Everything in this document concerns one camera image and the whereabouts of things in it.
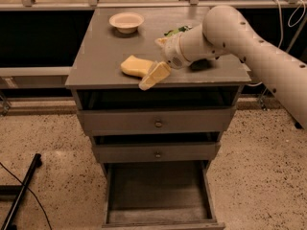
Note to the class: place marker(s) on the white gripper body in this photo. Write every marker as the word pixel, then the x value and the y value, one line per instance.
pixel 171 53

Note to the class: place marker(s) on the yellow sponge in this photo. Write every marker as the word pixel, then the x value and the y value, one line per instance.
pixel 137 67

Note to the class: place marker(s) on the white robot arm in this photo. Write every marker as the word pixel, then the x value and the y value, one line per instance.
pixel 225 31

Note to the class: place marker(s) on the grey wooden drawer cabinet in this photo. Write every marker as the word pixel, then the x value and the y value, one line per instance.
pixel 98 83

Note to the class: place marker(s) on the brass top drawer knob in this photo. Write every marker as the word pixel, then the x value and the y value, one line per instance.
pixel 158 123

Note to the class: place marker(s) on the brass drawer knob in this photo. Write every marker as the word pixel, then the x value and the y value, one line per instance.
pixel 158 123
pixel 157 155

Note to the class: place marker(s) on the grey top drawer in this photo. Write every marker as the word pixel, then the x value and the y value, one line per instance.
pixel 136 121

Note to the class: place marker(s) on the brass middle drawer knob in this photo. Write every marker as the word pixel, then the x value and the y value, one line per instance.
pixel 157 155

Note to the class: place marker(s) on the grey middle drawer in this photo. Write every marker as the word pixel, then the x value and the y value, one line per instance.
pixel 145 152

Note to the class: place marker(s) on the grey open bottom drawer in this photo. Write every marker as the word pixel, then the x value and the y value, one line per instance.
pixel 159 196

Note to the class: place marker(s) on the green crumpled chip bag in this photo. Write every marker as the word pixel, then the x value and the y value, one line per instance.
pixel 178 30

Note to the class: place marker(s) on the white bowl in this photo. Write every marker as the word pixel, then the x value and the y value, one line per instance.
pixel 126 22

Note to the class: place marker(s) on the black metal stand leg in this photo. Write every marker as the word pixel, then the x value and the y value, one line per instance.
pixel 18 192

